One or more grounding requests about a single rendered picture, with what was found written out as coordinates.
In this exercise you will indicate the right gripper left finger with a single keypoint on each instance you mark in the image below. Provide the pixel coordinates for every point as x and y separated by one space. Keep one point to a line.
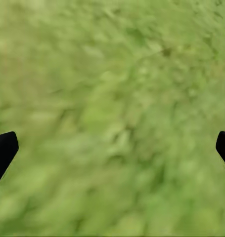
8 149

